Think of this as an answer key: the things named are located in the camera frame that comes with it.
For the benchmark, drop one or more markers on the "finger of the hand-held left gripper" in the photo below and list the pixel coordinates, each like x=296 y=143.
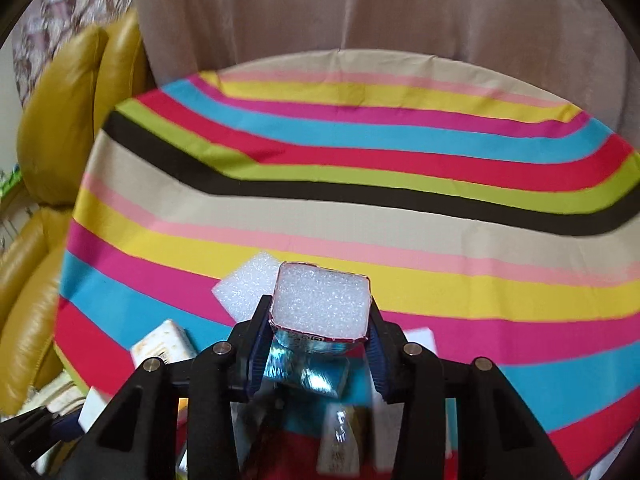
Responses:
x=25 y=427

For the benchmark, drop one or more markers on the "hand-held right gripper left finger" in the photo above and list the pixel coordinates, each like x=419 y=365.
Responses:
x=257 y=355

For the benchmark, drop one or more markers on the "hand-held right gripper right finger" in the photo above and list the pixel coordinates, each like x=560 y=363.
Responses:
x=377 y=360

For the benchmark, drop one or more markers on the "small plain white box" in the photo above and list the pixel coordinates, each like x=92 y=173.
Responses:
x=422 y=340

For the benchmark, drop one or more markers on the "blue patterned box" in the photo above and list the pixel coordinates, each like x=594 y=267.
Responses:
x=310 y=377

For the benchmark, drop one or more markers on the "white foam piece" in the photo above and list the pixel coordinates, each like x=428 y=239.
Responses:
x=245 y=285

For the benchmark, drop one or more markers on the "foam-topped silver box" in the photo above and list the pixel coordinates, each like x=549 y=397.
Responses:
x=320 y=305

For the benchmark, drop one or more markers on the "orange and white box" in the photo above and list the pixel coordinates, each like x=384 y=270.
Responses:
x=345 y=435

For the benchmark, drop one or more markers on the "gold and white toothpaste box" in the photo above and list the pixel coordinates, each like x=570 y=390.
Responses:
x=160 y=342

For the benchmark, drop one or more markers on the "striped velvet sofa cover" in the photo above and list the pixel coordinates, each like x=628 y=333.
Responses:
x=55 y=395

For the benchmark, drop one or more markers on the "multicolour striped cushion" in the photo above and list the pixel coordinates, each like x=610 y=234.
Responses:
x=400 y=160

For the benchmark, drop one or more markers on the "yellow leather sofa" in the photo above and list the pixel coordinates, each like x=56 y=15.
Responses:
x=50 y=110

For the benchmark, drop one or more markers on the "pink lace-trimmed curtain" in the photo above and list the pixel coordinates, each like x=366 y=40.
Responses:
x=350 y=5

